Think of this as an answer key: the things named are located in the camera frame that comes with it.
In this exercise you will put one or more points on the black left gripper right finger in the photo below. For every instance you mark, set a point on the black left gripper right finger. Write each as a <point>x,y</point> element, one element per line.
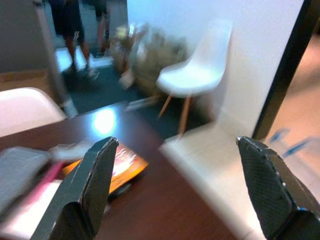
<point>270,185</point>

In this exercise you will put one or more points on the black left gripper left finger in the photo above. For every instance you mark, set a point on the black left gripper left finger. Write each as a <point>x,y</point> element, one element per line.
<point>95,180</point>

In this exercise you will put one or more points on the white crumpled cloth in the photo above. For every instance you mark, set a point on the white crumpled cloth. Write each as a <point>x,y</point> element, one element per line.
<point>72,150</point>

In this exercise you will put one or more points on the orange book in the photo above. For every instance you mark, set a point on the orange book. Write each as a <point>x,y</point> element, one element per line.
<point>130,165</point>

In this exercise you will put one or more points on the pink book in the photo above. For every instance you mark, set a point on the pink book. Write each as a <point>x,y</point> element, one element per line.
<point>47,175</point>

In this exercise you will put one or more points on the grey book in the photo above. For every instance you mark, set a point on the grey book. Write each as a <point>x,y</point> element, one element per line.
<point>20,172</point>

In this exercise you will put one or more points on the grey metal pole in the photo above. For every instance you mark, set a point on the grey metal pole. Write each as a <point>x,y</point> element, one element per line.
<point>50,62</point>

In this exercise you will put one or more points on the pile of plastic bags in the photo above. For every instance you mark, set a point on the pile of plastic bags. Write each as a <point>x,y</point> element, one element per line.
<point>155,55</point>

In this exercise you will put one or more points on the person in dark shorts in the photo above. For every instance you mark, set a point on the person in dark shorts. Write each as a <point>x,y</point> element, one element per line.
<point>67,22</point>

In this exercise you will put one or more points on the person with bare legs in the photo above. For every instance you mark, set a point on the person with bare legs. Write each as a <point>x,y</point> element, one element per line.
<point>101,15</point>

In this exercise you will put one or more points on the black door frame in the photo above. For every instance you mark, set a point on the black door frame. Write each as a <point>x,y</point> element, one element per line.
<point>285,65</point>

